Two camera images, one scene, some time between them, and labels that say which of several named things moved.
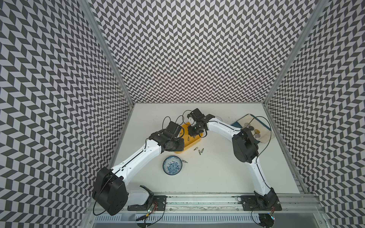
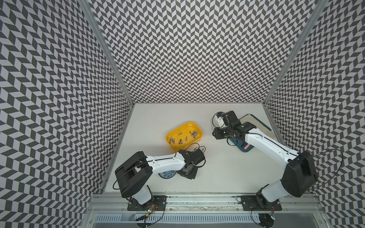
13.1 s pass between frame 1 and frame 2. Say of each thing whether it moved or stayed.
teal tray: stayed
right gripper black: moved
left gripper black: moved
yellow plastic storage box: stayed
